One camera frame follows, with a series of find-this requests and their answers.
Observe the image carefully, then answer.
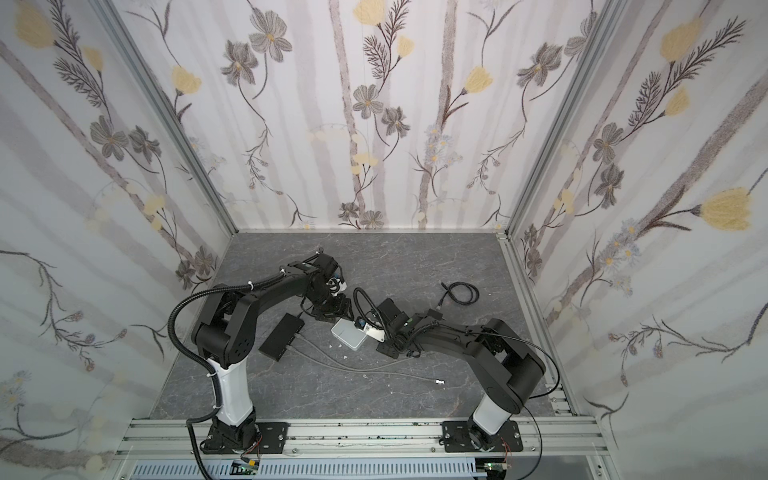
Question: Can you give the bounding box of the white rectangular device box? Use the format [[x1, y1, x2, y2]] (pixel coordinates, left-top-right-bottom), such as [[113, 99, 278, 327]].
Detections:
[[331, 319, 368, 351]]

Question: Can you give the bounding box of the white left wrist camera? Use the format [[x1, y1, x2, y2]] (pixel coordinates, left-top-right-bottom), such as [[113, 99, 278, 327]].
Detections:
[[326, 273, 348, 296]]

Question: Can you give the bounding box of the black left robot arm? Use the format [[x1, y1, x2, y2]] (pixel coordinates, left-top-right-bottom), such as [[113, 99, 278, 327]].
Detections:
[[166, 249, 351, 479]]

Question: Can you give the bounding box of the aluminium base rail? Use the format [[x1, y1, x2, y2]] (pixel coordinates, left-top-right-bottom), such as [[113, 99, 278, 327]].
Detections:
[[105, 391, 620, 479]]

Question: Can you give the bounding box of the grey cable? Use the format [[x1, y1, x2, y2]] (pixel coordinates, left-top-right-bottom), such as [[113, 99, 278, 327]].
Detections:
[[287, 334, 446, 388]]

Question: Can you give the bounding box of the white slotted cable duct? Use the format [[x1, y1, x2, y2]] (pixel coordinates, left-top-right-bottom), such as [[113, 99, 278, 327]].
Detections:
[[131, 458, 488, 480]]

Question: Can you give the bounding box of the black network switch box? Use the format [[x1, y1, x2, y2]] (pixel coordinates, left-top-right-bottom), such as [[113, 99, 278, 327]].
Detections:
[[258, 313, 305, 362]]

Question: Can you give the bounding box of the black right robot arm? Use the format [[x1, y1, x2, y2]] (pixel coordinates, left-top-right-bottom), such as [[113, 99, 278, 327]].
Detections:
[[373, 299, 546, 453]]

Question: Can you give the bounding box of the coiled black cable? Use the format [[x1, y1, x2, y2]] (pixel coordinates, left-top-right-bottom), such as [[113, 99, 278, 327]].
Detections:
[[436, 280, 481, 311]]

